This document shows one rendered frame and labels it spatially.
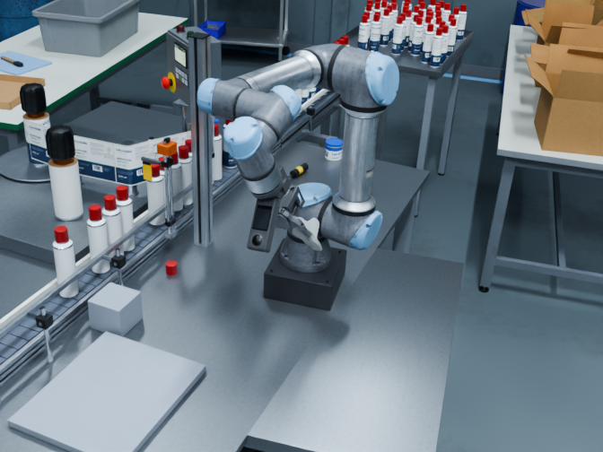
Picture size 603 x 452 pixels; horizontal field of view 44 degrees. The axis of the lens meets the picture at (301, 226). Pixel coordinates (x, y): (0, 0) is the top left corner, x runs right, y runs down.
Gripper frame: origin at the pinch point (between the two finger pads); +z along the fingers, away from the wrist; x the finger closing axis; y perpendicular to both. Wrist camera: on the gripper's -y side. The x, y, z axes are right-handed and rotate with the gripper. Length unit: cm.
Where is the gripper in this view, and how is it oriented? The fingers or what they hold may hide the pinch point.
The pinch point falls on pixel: (290, 248)
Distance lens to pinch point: 169.2
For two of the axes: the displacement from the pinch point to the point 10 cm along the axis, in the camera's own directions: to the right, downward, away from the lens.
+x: -8.8, -1.2, 4.6
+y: 3.8, -7.6, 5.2
